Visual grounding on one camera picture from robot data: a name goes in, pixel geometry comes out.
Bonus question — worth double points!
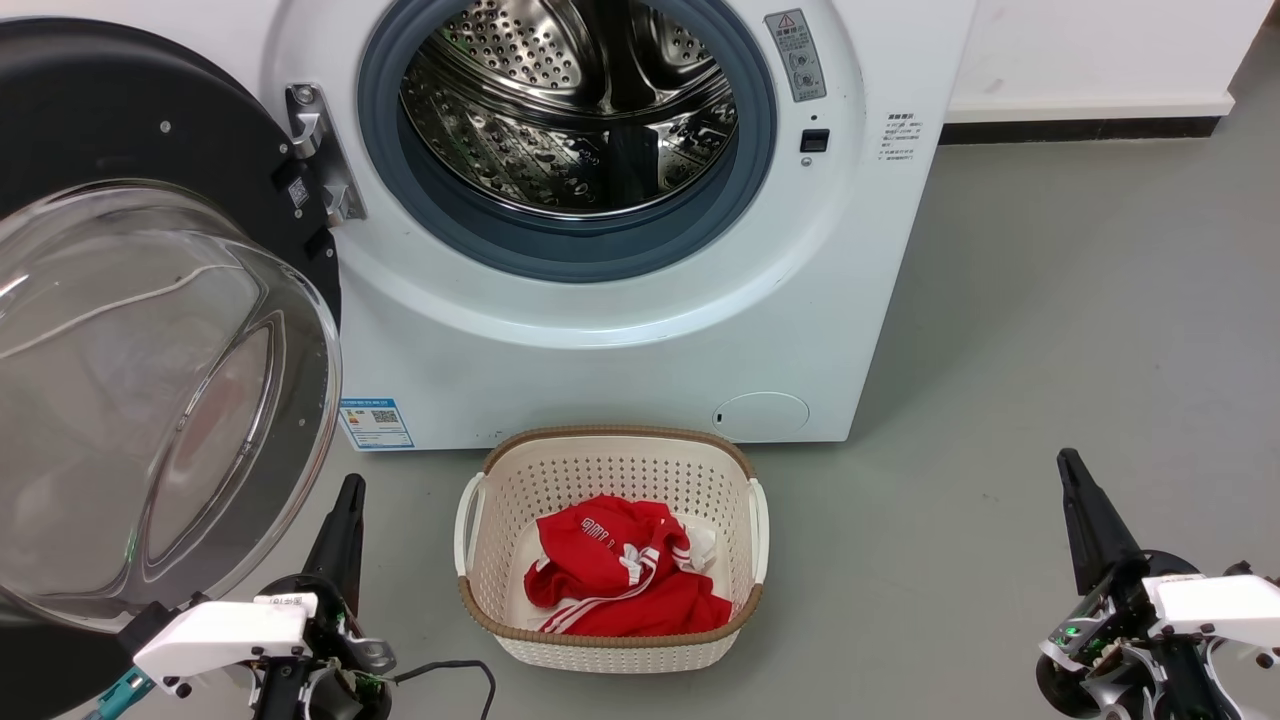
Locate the thin black cable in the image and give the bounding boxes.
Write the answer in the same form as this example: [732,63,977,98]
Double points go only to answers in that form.
[390,659,498,720]

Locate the grey warning sticker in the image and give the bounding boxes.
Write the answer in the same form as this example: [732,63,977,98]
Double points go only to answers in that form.
[764,9,828,103]

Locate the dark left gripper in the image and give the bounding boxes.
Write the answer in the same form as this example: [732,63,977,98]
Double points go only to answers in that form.
[250,474,396,720]

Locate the metal door hinge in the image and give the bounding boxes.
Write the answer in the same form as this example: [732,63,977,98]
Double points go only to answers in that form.
[285,83,368,229]

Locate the red garment with white stripes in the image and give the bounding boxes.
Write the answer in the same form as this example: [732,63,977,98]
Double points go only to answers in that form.
[524,495,733,638]

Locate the blue energy label sticker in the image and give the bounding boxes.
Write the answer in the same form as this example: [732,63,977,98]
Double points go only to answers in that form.
[339,398,415,451]

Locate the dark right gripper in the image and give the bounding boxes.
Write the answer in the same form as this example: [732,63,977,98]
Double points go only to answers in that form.
[1035,448,1241,720]

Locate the black wall baseboard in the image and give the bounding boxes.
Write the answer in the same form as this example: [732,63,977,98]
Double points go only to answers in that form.
[940,117,1223,146]

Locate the white front-load washing machine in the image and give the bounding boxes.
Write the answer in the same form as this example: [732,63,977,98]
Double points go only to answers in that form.
[0,0,979,453]

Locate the perforated steel washer drum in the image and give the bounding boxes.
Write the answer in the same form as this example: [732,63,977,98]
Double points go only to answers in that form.
[400,0,741,219]

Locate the black round glass washer door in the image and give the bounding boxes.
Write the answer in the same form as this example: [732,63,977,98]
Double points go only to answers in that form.
[0,17,346,720]

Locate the round white filter cover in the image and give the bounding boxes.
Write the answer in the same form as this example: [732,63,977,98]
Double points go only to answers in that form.
[712,391,811,443]

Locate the beige perforated laundry basket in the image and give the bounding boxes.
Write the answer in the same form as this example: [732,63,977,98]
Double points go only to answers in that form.
[454,426,770,674]

